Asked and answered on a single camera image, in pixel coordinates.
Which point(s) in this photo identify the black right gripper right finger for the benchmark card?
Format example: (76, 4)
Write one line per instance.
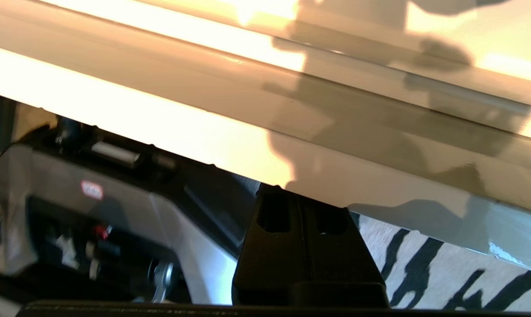
(340, 264)

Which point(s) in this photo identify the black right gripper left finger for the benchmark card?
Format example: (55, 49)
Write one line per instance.
(269, 264)

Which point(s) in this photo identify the white fluted drawer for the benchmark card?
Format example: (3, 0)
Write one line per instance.
(203, 88)

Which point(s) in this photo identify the silver black robot base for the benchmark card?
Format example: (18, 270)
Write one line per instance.
(115, 207)

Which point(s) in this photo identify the zebra striped rug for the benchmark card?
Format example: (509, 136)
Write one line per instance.
(459, 273)

